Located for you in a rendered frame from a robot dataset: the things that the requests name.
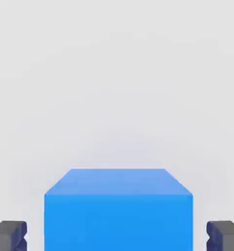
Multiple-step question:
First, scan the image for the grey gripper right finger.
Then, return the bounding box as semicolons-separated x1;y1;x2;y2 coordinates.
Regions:
206;220;234;251

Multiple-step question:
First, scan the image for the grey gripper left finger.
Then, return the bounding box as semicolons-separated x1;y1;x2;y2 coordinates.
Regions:
0;220;28;251

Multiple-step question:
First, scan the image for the small blue cube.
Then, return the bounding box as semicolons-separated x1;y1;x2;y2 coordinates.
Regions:
44;168;194;251

